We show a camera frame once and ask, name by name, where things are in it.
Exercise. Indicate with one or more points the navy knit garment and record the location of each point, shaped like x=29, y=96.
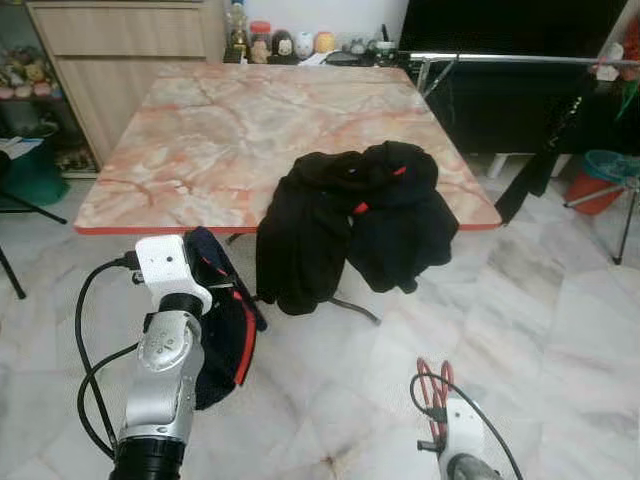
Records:
x=225, y=330

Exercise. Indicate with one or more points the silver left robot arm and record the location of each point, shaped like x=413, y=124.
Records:
x=165, y=380

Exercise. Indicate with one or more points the orange plastic bucket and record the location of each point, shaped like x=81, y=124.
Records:
x=590, y=195

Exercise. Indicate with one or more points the black TV console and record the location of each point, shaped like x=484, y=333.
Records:
x=530, y=110

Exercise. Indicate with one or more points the silver clothes rack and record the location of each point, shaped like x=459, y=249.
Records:
x=500, y=58

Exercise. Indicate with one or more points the black garment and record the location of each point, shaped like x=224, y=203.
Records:
x=410, y=230
x=300, y=240

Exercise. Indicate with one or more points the black flat television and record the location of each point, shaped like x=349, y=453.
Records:
x=510, y=25

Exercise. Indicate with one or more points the yellow red plush toy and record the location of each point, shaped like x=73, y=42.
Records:
x=324, y=42

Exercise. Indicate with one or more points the white plush toy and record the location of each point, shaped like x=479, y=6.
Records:
x=303, y=45

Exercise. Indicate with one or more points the black plush toy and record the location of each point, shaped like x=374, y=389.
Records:
x=283, y=45

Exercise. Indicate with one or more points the red lid jar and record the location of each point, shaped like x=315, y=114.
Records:
x=260, y=45

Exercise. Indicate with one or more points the glass bottle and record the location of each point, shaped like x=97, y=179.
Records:
x=237, y=30

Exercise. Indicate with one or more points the light wooden cabinet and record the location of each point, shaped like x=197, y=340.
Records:
x=120, y=70

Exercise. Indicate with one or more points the dark green bucket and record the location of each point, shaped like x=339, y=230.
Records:
x=35, y=175

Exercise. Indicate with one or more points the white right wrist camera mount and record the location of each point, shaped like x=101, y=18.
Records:
x=462, y=425

